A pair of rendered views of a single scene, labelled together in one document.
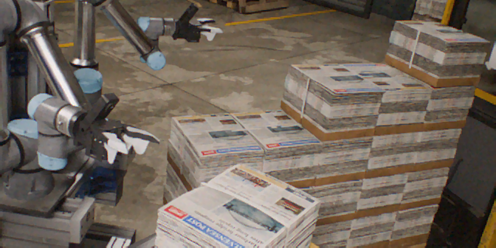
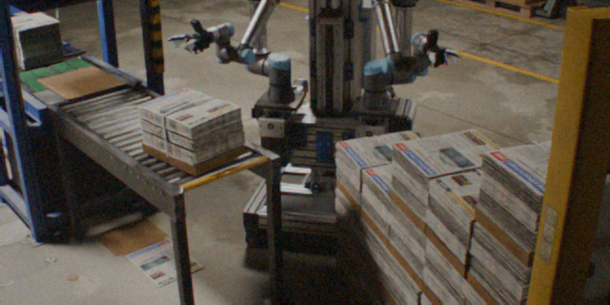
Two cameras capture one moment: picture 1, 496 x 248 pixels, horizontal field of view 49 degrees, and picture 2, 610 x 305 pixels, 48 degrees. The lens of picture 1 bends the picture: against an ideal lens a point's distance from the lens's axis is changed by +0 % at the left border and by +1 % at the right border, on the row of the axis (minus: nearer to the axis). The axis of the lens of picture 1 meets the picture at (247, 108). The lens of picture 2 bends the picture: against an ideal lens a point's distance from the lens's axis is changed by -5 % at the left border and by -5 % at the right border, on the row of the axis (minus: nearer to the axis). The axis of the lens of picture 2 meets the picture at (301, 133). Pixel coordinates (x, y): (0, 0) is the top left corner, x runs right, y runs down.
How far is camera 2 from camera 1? 3.62 m
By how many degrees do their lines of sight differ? 91
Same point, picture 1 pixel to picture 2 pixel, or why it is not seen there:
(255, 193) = (200, 109)
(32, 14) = not seen: outside the picture
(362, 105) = (415, 180)
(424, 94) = (463, 218)
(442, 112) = (488, 274)
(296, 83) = not seen: hidden behind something
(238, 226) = (166, 103)
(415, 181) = not seen: outside the picture
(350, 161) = (410, 249)
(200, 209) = (183, 95)
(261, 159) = (360, 177)
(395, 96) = (437, 193)
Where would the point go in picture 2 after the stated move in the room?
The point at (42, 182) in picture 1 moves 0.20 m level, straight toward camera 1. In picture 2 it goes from (271, 92) to (232, 96)
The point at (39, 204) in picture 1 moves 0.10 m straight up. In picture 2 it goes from (262, 102) to (261, 84)
